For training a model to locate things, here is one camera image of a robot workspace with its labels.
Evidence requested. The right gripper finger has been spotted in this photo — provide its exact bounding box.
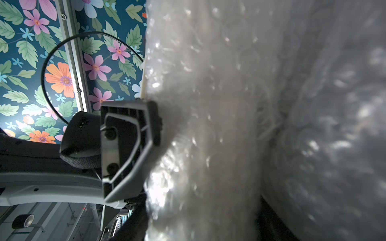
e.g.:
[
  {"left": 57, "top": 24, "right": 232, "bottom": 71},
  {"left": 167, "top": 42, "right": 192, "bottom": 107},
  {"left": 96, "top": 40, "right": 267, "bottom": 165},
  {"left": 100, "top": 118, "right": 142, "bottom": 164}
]
[{"left": 100, "top": 100, "right": 162, "bottom": 202}]

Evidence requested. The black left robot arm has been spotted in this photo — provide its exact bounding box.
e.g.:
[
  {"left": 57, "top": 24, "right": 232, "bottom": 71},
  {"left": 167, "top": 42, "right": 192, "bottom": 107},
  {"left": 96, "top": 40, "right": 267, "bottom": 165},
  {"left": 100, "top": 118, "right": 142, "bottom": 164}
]
[{"left": 1, "top": 111, "right": 126, "bottom": 209}]

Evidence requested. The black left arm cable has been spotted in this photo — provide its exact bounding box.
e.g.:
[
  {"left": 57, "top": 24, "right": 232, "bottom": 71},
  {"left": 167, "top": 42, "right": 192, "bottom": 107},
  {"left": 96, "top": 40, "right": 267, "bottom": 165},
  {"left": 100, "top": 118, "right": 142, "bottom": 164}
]
[{"left": 40, "top": 31, "right": 145, "bottom": 125}]

